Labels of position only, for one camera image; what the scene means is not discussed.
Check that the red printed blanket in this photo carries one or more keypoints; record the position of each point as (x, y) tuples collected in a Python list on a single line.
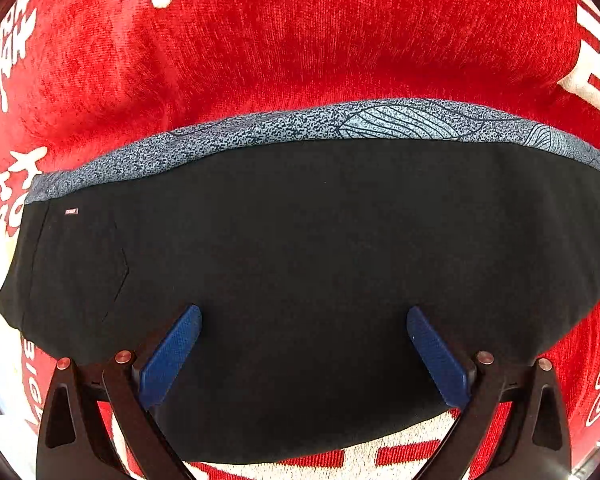
[(300, 35)]

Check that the black pants with patterned waistband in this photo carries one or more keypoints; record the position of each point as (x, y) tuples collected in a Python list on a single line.
[(300, 260)]

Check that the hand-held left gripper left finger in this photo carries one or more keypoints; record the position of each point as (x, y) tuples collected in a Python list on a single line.
[(172, 355)]

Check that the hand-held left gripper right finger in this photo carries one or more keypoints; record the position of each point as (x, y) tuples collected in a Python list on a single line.
[(437, 357)]

